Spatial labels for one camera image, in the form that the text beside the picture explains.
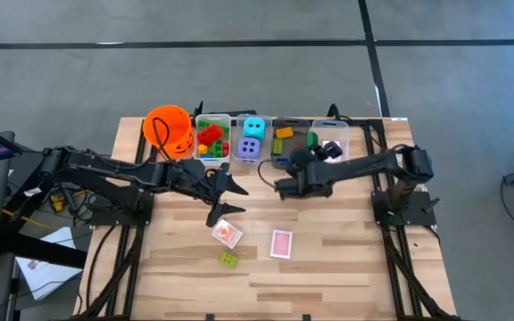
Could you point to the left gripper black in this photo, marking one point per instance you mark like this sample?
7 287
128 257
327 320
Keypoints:
201 178

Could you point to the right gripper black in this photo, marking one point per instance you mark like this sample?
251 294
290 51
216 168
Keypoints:
304 162

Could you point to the white purple card box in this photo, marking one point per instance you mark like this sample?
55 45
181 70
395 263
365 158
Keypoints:
328 143

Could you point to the dark green lego brick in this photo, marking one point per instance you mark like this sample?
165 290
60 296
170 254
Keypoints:
312 139

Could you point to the blue rounded toy block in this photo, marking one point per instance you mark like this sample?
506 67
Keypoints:
205 157

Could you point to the big green toy block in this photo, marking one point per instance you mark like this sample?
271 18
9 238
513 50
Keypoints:
216 150

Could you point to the small red rounded toy block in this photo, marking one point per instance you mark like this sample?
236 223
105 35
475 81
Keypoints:
226 150

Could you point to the blue lego brick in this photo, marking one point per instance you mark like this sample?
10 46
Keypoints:
282 160

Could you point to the orange-yellow lego brick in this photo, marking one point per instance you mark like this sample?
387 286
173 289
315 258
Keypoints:
284 132

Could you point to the olive green lego brick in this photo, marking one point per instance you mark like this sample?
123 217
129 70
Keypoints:
277 146

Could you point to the yellow rounded toy block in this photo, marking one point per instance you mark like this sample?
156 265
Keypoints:
202 148

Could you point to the purple foam die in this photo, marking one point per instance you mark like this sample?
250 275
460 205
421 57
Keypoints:
248 147

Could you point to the lime green rounded brick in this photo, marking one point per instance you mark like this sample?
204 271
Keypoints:
229 260

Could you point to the big red toy block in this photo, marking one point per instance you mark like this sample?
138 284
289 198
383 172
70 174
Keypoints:
210 134

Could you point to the teal foam die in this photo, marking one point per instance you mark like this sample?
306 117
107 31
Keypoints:
254 129

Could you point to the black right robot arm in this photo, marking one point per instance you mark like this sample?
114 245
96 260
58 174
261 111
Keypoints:
364 167

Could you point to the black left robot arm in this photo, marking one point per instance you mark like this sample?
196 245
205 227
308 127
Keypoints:
114 171

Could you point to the clear plastic bin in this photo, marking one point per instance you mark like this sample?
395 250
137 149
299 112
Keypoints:
239 162
335 129

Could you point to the black clamp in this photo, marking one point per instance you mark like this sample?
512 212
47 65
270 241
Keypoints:
333 111

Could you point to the smoky grey plastic bin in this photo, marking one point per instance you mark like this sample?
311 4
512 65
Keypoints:
297 127

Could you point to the pink playing card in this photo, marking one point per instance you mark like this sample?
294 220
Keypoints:
281 244

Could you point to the white plastic bin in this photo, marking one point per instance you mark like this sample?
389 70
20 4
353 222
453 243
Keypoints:
212 117

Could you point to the orange pumpkin face bucket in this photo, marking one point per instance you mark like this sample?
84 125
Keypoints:
176 129

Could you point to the black clamp bar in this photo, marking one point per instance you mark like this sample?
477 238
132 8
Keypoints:
230 112

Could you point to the yellow clamp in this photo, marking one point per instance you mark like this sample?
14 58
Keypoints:
58 203

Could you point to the black stand beam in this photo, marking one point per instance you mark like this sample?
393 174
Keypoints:
43 250

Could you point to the white paper sheets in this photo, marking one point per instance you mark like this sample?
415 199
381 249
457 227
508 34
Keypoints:
47 272

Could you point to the black aluminium frame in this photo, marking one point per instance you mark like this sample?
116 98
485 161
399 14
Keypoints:
368 147
133 276

